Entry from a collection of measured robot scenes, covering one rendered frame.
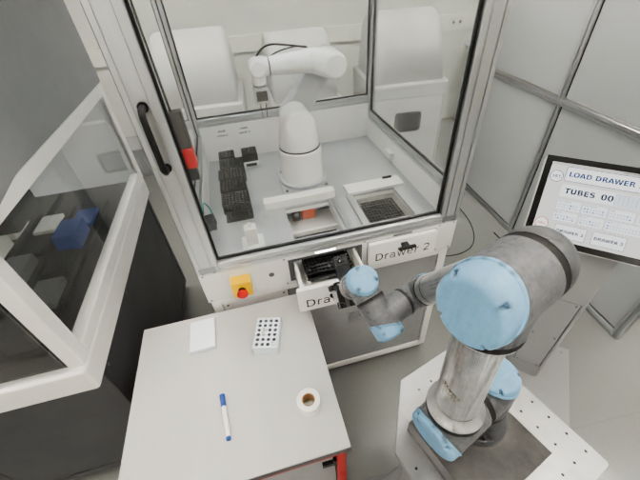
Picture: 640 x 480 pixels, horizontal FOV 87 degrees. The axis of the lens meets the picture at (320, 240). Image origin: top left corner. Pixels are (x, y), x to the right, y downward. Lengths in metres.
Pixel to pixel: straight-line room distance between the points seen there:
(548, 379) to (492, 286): 1.77
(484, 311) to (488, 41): 0.85
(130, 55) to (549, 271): 0.91
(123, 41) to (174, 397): 0.98
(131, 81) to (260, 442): 0.99
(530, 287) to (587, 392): 1.85
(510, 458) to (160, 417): 0.96
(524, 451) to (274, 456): 0.63
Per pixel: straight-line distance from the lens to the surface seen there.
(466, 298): 0.49
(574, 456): 1.23
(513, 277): 0.49
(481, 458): 1.06
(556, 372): 2.28
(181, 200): 1.08
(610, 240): 1.48
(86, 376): 1.28
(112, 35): 0.95
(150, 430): 1.23
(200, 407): 1.20
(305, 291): 1.15
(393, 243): 1.34
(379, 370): 2.04
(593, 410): 2.29
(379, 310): 0.83
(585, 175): 1.48
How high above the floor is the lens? 1.79
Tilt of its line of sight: 40 degrees down
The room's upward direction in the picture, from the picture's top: 4 degrees counter-clockwise
